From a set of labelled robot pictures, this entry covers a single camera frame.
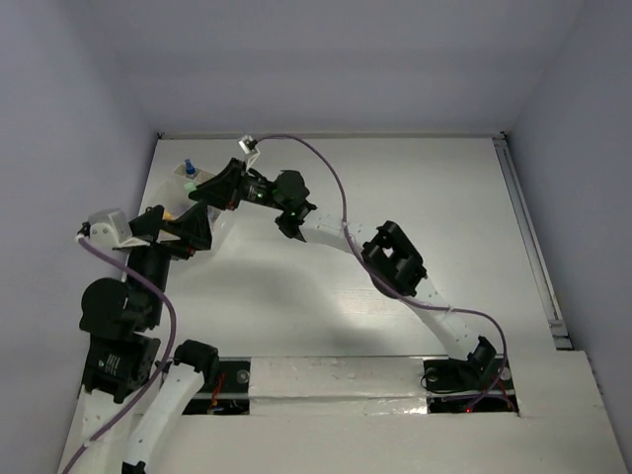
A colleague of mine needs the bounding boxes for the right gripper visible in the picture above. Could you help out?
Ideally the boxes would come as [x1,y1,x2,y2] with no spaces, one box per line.
[190,156,287,210]

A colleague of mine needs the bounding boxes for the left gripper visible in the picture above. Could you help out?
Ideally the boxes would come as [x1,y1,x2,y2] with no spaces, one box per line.
[125,196,213,322]

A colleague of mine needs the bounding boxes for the clear spray bottle blue cap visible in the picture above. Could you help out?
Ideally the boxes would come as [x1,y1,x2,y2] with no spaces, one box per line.
[184,159,197,179]

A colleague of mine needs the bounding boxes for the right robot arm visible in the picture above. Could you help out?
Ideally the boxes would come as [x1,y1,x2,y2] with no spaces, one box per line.
[189,158,497,387]

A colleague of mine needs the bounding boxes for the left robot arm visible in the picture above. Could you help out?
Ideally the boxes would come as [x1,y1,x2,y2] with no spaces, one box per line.
[61,203,222,473]

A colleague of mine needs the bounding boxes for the cream divided box rear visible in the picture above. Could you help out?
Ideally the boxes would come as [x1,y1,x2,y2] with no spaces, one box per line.
[173,162,214,185]

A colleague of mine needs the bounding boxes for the clear organizer bin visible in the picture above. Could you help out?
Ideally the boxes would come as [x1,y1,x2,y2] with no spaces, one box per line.
[140,177,233,238]

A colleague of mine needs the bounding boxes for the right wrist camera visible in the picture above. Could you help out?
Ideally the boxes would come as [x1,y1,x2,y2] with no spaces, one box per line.
[238,135,260,170]

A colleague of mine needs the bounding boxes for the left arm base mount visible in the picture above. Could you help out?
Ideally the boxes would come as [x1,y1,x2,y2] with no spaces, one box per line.
[183,358,251,416]

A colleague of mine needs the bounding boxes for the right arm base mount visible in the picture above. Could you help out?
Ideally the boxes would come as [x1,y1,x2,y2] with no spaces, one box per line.
[420,357,519,414]

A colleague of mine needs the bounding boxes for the aluminium side rail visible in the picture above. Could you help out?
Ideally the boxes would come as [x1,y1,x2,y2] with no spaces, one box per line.
[492,136,574,352]

